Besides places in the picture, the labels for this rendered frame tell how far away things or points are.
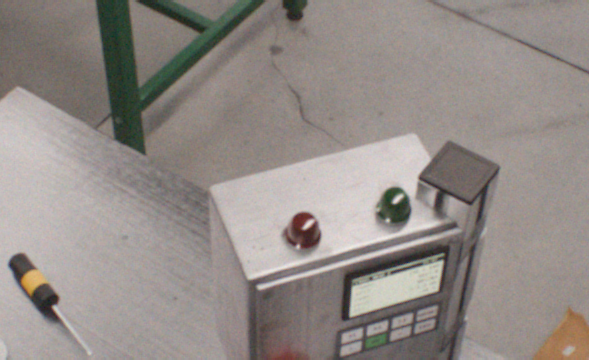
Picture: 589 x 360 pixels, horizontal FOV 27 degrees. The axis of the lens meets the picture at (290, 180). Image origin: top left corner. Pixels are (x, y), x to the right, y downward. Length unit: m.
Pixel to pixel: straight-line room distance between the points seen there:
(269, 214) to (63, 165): 0.95
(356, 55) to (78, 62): 0.72
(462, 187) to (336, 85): 2.22
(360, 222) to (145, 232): 0.86
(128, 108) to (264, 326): 1.87
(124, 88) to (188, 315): 1.14
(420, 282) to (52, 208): 0.92
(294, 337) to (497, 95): 2.24
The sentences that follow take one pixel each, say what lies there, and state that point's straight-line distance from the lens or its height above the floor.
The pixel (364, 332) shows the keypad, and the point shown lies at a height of 1.38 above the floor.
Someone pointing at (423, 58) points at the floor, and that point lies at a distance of 3.18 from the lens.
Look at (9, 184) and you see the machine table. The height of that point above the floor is 0.83.
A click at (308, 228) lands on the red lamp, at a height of 1.50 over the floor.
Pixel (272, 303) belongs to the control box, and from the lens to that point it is 0.86.
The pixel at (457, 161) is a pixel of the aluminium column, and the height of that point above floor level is 1.50.
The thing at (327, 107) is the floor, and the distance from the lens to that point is 3.03.
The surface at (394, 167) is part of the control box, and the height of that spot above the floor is 1.48.
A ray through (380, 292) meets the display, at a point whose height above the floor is 1.43.
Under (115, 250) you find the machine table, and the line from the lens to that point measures 1.69.
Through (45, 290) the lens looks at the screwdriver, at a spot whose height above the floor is 0.86.
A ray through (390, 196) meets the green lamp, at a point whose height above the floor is 1.50.
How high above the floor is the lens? 2.15
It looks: 49 degrees down
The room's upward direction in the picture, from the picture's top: 1 degrees clockwise
